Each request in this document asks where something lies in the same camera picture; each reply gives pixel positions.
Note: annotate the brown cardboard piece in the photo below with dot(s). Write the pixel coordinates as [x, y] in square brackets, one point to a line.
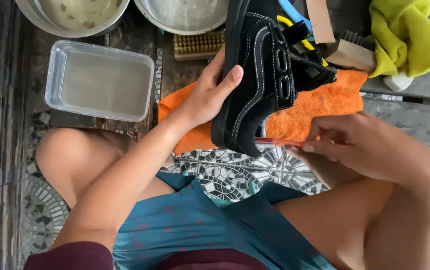
[319, 20]

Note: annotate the yellow-green cloth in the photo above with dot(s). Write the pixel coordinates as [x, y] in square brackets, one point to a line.
[406, 37]

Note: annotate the maroon shirt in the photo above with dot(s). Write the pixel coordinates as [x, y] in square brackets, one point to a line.
[132, 258]

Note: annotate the grey wooden bench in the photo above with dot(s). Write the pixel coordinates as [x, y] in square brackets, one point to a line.
[399, 75]

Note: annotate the white eraser block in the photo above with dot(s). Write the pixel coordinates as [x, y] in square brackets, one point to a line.
[398, 81]

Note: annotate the wooden brush with dark bristles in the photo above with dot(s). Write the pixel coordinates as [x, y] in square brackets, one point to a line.
[352, 50]

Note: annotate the person's right fingers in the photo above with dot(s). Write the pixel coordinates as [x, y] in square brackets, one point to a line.
[318, 138]

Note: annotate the wooden brush with tan bristles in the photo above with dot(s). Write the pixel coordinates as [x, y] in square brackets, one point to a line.
[197, 45]

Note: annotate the teal shorts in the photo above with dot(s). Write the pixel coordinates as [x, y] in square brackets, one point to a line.
[215, 228]

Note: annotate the person's right hand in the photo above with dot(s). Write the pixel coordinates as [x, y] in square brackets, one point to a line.
[354, 147]

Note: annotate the orange microfiber cloth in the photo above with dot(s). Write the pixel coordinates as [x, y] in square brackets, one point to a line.
[305, 110]

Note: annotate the person's left hand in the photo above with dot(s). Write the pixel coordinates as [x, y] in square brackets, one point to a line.
[204, 98]

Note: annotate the clear plastic rectangular container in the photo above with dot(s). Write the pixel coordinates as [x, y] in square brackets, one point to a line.
[100, 80]

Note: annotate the red toothbrush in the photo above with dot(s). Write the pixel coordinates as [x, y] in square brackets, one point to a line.
[279, 142]

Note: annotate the black suede shoe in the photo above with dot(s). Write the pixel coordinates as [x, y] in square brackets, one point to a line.
[265, 75]

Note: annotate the metal bowl with clear water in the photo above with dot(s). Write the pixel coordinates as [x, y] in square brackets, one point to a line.
[185, 14]

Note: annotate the metal bowl with murky water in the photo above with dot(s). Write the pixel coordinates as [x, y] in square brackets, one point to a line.
[74, 15]

